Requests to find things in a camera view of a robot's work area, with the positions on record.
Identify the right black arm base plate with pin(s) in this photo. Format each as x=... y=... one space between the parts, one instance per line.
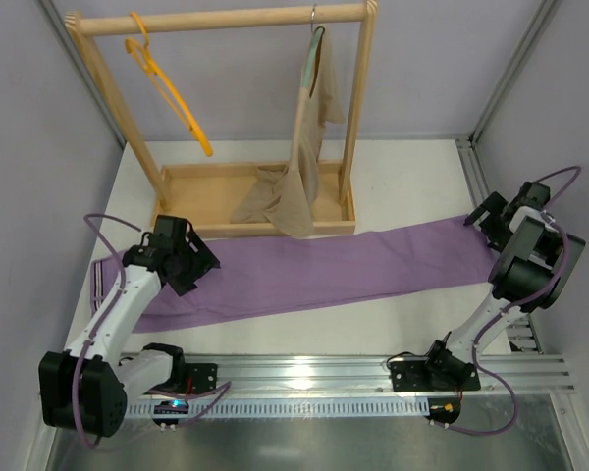
x=417 y=375

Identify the wooden clothes rack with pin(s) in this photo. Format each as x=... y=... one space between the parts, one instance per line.
x=208 y=193

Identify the left aluminium frame post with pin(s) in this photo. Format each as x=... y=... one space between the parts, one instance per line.
x=55 y=21

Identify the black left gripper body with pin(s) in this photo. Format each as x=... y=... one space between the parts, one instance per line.
x=196 y=262

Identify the aluminium mounting rail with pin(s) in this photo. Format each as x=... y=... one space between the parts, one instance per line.
x=368 y=374

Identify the orange plastic hanger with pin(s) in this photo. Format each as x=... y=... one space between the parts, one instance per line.
x=140 y=52

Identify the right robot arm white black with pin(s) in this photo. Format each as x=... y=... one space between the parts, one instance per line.
x=536 y=258

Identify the slotted grey cable duct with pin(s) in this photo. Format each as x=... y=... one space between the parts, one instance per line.
x=272 y=408

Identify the green hanger with metal hook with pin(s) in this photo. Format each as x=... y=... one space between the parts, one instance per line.
x=309 y=70

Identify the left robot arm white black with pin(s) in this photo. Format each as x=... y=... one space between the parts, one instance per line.
x=89 y=387

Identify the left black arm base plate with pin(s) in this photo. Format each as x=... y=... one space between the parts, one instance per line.
x=198 y=378

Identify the right aluminium frame post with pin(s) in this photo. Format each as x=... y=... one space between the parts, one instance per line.
x=520 y=55

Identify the purple trousers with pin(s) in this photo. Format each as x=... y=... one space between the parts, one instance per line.
x=258 y=276

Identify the beige trousers on hanger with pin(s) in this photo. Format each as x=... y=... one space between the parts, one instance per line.
x=285 y=198

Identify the aluminium frame post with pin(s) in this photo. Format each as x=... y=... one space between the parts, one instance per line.
x=520 y=55
x=55 y=21

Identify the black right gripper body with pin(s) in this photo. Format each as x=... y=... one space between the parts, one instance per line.
x=492 y=222

